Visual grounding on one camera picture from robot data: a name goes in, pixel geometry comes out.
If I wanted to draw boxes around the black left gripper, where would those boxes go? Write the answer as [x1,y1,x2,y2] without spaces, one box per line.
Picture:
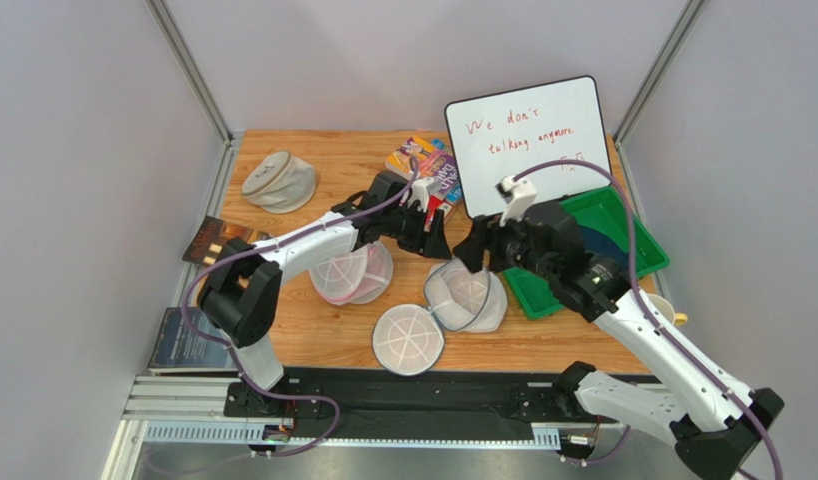
[382,200,452,260]

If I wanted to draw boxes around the white mesh laundry bag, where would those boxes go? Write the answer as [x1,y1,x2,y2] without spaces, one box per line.
[372,259,508,377]

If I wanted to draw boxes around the navy blue bra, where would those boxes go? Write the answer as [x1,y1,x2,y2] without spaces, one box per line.
[580,225,629,265]

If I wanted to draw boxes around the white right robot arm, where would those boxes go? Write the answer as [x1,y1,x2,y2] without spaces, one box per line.
[453,201,784,479]

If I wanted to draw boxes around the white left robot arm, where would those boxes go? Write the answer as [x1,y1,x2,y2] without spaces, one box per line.
[184,171,452,391]

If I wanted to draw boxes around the pink-rimmed mesh laundry bag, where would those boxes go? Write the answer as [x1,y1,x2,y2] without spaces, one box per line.
[308,241,393,306]

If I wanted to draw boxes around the beige mesh laundry bag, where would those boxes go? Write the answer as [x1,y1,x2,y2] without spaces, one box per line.
[241,151,317,214]

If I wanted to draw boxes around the red comic paperback book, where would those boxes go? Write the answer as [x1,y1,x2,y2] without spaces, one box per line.
[424,195,453,232]

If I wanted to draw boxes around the Roald Dahl colourful book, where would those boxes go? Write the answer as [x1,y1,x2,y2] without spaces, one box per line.
[384,136,449,199]

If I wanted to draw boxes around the whiteboard with red writing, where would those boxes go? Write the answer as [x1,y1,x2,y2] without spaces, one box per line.
[444,75,610,218]

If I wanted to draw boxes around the green plastic tray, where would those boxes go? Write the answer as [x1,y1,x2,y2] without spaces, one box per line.
[503,186,670,320]

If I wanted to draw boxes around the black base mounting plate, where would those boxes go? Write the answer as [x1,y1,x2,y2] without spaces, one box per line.
[223,367,596,441]

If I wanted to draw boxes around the yellow cup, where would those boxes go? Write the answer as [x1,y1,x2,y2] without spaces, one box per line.
[648,293,689,327]

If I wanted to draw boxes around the Kate DiCamillo dark book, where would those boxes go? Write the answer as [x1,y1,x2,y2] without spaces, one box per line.
[182,216,270,267]

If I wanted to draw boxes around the dark blue hardcover book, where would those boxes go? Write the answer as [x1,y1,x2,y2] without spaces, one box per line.
[147,307,235,375]

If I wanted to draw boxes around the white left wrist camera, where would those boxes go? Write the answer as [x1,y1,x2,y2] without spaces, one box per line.
[406,177,440,212]

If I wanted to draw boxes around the aluminium frame rail right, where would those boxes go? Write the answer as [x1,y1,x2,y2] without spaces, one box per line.
[612,0,710,226]

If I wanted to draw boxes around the aluminium frame rail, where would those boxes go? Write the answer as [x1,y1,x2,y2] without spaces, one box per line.
[145,0,244,307]
[612,0,710,226]

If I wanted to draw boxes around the aluminium frame rail left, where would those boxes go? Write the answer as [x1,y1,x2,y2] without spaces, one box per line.
[145,0,244,307]

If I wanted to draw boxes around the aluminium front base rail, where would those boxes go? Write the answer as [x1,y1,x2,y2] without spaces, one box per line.
[99,373,743,480]

